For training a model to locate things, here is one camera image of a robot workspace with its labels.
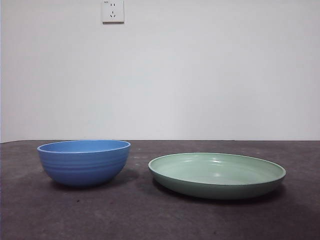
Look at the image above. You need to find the green round plate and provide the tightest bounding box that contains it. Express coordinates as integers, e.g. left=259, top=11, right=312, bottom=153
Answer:
left=147, top=151, right=287, bottom=200

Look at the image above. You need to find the white wall socket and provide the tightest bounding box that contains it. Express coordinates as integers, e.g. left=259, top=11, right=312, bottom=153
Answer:
left=101, top=0, right=125, bottom=25

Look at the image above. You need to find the blue ribbed bowl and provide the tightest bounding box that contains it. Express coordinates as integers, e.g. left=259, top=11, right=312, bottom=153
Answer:
left=36, top=139, right=132, bottom=188

